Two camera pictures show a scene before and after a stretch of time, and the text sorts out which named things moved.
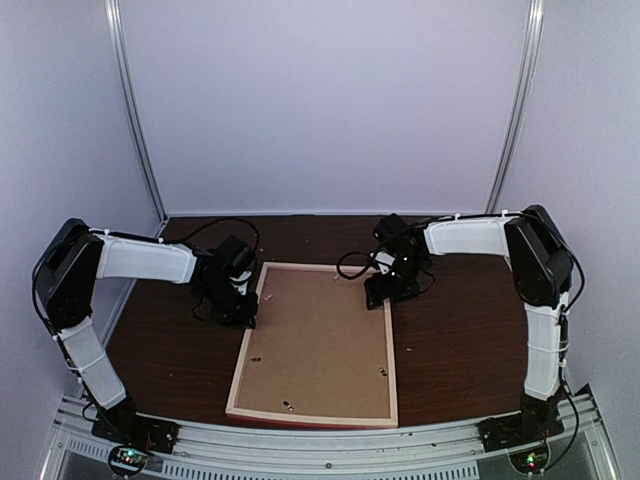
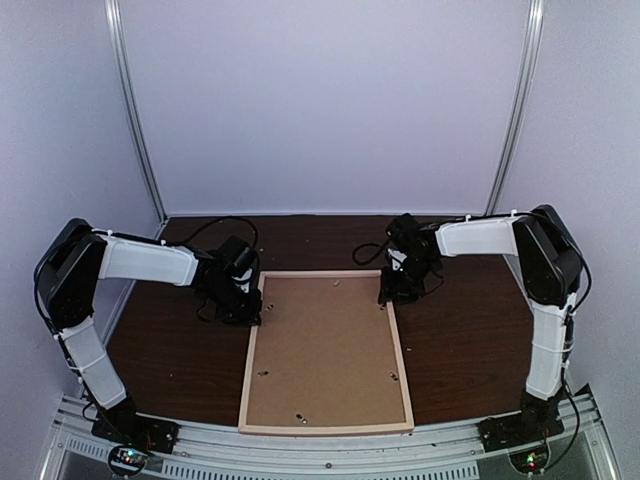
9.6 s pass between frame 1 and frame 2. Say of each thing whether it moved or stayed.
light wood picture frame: moved
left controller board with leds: stayed
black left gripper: stayed
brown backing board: stayed
